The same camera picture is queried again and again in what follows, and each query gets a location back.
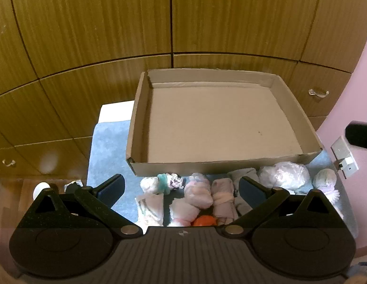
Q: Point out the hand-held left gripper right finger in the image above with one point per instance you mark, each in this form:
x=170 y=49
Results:
x=251 y=190

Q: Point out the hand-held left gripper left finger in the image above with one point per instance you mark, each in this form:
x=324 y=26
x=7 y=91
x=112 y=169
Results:
x=112 y=190

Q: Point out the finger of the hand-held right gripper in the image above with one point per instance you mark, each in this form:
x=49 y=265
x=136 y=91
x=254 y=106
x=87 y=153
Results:
x=359 y=134

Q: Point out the pale pink sock roll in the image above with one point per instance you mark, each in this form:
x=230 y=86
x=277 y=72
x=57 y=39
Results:
x=223 y=201

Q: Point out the clear white shiny sock bundle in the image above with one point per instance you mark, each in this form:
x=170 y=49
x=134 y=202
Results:
x=284 y=174

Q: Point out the white grey-striped sock roll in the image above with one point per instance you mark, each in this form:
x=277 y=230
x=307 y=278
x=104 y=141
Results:
x=149 y=210

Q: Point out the white teal purple sock roll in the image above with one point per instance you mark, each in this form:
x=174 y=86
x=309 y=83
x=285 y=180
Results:
x=159 y=182

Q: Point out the white sock roll pink band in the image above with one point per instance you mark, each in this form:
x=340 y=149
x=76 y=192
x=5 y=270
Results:
x=198 y=195

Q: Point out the white fluffy sock roll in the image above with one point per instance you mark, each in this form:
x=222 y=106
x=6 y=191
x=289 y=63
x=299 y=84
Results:
x=199 y=178

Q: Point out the red sock roll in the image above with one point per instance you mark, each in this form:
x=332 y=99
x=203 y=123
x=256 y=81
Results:
x=204 y=221

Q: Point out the white fluffy sock purple band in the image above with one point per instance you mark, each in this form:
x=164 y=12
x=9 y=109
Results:
x=325 y=180

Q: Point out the pink fluffy sock roll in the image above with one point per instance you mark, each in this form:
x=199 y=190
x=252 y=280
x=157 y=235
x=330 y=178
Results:
x=183 y=211

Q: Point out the shallow cardboard box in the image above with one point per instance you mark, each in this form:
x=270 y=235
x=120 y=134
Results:
x=213 y=124

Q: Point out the blue towel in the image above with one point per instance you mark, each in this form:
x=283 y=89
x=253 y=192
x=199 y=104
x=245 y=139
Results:
x=109 y=153

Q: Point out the small white object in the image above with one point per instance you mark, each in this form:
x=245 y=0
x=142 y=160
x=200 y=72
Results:
x=41 y=190

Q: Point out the white foam board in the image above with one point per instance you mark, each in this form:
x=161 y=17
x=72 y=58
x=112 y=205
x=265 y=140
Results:
x=115 y=112

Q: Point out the wooden wardrobe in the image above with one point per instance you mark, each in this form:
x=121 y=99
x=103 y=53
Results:
x=83 y=35

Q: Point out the white wall socket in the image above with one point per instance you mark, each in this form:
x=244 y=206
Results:
x=343 y=156

